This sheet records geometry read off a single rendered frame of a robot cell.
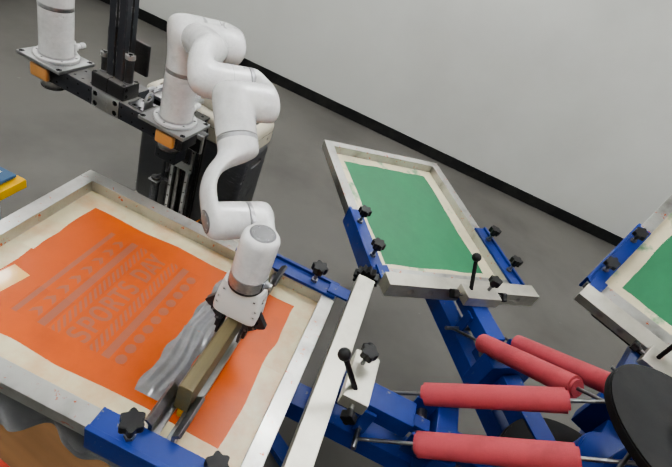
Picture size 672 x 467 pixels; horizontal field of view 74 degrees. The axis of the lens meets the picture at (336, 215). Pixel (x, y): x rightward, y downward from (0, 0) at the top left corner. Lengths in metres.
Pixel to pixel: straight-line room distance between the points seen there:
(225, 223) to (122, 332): 0.37
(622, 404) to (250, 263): 0.71
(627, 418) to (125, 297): 1.04
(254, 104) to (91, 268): 0.56
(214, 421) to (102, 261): 0.49
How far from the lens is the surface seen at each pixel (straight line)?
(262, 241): 0.82
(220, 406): 1.02
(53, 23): 1.63
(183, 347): 1.08
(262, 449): 0.96
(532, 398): 1.06
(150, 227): 1.33
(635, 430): 0.98
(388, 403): 1.05
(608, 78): 4.68
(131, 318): 1.12
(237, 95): 0.95
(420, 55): 4.53
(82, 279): 1.19
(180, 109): 1.40
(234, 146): 0.91
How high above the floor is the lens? 1.85
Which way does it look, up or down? 34 degrees down
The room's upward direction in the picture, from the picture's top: 24 degrees clockwise
